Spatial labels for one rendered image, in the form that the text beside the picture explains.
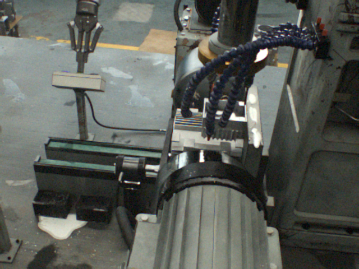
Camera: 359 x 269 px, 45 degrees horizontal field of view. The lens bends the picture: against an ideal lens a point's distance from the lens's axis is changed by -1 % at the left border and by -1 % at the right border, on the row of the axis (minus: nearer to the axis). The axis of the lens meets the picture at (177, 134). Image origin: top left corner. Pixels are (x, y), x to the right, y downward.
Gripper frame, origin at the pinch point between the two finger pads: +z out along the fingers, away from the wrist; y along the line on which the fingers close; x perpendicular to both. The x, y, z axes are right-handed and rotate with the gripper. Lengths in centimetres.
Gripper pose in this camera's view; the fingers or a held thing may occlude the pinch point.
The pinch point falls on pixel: (81, 62)
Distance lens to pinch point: 155.1
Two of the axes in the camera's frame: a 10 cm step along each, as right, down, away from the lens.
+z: -1.0, 9.9, -0.2
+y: 9.9, 1.0, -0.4
